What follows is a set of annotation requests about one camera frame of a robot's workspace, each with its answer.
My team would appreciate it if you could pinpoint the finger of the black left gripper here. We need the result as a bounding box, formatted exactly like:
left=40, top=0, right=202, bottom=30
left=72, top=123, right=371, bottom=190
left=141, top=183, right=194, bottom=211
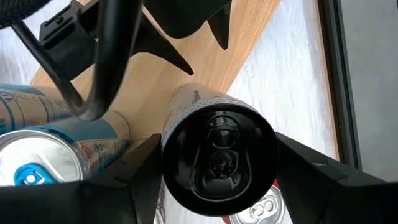
left=207, top=2, right=233, bottom=50
left=39, top=0, right=195, bottom=81

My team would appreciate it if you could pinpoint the red Fanta strawberry can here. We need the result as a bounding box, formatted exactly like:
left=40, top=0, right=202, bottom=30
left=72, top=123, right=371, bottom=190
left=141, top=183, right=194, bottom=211
left=229, top=183, right=289, bottom=224

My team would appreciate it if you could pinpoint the blue silver Red Bull can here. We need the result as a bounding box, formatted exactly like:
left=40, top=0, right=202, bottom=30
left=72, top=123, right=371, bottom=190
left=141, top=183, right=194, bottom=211
left=0, top=110, right=131, bottom=187
left=0, top=83, right=75, bottom=135

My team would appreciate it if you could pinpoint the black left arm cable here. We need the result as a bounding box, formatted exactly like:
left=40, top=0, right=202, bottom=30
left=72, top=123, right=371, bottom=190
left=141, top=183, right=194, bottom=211
left=0, top=0, right=144, bottom=122

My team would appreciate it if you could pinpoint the wooden tray with handles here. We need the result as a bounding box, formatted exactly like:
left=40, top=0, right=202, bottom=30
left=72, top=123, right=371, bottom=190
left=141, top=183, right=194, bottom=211
left=29, top=0, right=282, bottom=144

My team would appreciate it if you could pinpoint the dark slim can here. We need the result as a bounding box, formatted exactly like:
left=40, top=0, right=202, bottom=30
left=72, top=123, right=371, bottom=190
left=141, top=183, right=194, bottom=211
left=160, top=83, right=280, bottom=217

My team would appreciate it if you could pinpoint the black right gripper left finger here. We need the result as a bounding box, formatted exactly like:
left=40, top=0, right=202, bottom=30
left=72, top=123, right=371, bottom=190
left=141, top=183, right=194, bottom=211
left=0, top=133, right=163, bottom=224

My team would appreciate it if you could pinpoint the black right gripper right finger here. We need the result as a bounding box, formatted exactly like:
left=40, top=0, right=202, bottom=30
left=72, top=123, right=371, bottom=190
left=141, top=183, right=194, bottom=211
left=275, top=132, right=398, bottom=224

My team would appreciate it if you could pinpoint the black metal table frame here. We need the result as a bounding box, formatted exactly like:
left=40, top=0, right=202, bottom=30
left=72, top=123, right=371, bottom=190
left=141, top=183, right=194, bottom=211
left=317, top=0, right=363, bottom=170

